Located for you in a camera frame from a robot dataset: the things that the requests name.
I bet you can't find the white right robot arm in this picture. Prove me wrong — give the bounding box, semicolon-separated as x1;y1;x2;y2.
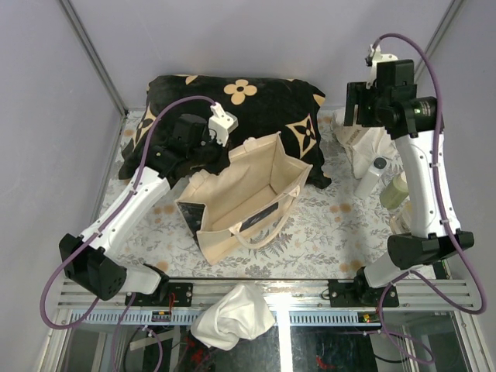
344;58;474;306

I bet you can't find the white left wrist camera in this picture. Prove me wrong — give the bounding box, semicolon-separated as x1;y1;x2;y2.
208;102;239;147

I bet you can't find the black floral pillow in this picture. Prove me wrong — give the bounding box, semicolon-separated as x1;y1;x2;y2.
118;74;332;189

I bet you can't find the floral table mat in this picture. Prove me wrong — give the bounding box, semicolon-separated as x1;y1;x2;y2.
113;108;401;279

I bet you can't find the crumpled white cloth on table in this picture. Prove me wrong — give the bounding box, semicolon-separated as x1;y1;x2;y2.
332;108;398;179

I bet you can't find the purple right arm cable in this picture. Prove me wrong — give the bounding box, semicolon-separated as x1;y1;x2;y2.
371;33;487;367

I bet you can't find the white rag on rail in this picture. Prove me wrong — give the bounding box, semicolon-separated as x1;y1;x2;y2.
191;284;276;351

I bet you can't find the aluminium front rail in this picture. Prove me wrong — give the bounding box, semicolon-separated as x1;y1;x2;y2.
57;278;477;326

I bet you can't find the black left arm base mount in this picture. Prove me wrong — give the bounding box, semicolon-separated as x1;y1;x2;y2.
122;263;193;308

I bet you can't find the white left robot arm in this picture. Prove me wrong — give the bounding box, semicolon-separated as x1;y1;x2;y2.
59;112;238;306

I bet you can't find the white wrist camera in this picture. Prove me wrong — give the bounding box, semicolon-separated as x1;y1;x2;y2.
365;44;398;89
208;102;239;147

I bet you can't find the white bottle grey cap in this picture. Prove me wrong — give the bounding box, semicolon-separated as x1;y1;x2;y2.
354;157;389;199

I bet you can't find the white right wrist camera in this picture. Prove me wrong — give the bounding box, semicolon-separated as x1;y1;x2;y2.
365;44;398;89

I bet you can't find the green liquid bottle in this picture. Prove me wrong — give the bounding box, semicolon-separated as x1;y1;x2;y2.
380;171;409;210

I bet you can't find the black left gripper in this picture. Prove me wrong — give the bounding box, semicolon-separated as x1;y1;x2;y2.
189;130;232;176

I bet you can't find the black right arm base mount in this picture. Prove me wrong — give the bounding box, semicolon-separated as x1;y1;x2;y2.
328;267;385;308

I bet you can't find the beige canvas tote bag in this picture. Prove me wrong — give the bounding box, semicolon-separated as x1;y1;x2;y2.
176;134;312;265

